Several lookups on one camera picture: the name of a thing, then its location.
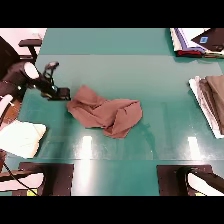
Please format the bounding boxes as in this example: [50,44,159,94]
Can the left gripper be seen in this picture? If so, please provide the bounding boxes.
[48,86,72,102]

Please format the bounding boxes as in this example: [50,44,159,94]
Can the brown garment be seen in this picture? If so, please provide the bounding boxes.
[66,84,144,140]

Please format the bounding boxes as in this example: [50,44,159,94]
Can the red garment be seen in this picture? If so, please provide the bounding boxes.
[176,49,205,58]

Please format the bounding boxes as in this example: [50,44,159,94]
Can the grey-brown folded garment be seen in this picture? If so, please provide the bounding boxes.
[199,74,224,135]

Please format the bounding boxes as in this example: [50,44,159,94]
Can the black garment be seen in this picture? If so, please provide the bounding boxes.
[191,27,224,53]

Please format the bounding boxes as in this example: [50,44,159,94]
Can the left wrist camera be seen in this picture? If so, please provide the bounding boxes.
[43,60,61,88]

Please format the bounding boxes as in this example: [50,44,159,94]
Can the black cable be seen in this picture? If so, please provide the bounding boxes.
[1,159,43,197]

